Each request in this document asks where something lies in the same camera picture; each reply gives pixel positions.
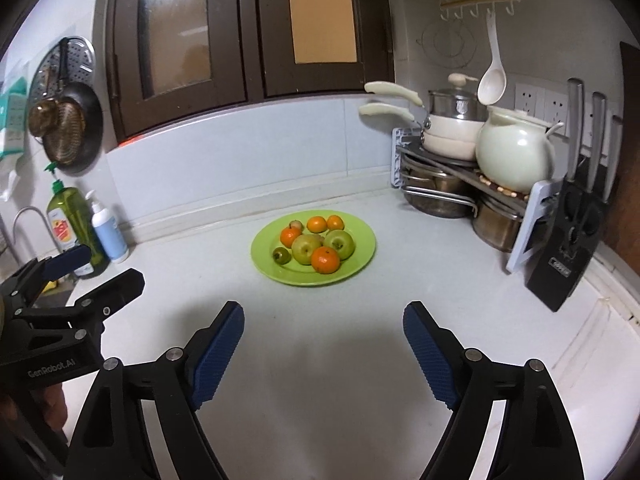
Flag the large orange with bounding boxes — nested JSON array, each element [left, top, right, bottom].
[[311, 246, 341, 275]]

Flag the dark brown board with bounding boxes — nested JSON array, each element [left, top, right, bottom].
[[602, 40, 640, 281]]

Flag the yellowish green apple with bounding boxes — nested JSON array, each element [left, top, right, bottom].
[[291, 233, 323, 266]]

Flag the person's left hand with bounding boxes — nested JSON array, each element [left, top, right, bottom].
[[0, 382, 68, 443]]

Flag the steel handled knife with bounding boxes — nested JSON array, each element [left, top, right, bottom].
[[586, 92, 607, 193], [565, 78, 585, 183]]

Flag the white and blue lotion bottle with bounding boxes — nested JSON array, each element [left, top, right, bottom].
[[86, 190, 130, 264]]

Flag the white pot rack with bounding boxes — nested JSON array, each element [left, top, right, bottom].
[[391, 127, 563, 275]]

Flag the cream spoon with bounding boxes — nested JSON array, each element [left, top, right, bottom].
[[476, 10, 507, 107]]

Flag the dark brown window frame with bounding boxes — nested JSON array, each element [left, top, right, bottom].
[[102, 0, 396, 146]]

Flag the round wire trivet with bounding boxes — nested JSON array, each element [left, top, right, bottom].
[[417, 19, 477, 70]]

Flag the steel faucet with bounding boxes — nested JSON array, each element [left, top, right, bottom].
[[12, 206, 51, 261]]

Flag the green dish soap bottle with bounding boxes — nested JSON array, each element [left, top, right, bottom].
[[46, 162, 108, 278]]

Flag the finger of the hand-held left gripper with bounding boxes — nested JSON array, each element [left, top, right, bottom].
[[0, 244, 93, 313], [10, 267, 147, 341]]

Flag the teal and white packets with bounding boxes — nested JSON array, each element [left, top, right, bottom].
[[0, 77, 28, 161]]

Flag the wooden bead trivet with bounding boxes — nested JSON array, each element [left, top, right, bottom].
[[477, 171, 528, 200]]

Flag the cream teapot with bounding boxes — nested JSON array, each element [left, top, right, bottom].
[[475, 106, 565, 195]]

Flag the lidded steel pot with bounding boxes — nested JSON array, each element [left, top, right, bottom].
[[428, 72, 488, 122]]

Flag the green plate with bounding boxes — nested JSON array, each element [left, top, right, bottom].
[[250, 209, 377, 287]]

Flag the copper mesh strainer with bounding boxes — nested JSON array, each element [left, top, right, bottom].
[[27, 100, 86, 163]]

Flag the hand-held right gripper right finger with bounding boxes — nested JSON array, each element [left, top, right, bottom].
[[402, 301, 587, 480]]

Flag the cream saucepan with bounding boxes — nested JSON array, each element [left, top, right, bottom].
[[358, 103, 480, 162], [364, 81, 488, 137]]

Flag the white wall socket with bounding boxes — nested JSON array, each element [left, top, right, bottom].
[[514, 82, 546, 116], [542, 91, 571, 136]]

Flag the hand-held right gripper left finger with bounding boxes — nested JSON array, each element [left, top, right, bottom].
[[65, 301, 246, 480]]

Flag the black knife block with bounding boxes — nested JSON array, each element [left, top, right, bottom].
[[525, 152, 608, 313]]

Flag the large steel pot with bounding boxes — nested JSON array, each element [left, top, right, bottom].
[[401, 155, 475, 219]]

